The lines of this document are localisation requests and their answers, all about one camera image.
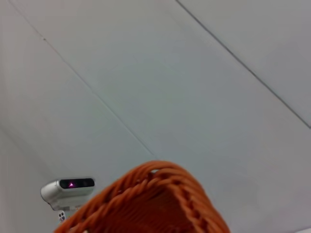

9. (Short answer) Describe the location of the white depth camera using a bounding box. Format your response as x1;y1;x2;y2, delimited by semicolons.
40;177;96;211

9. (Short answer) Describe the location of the orange wicker basket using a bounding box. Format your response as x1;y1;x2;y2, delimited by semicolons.
53;160;231;233

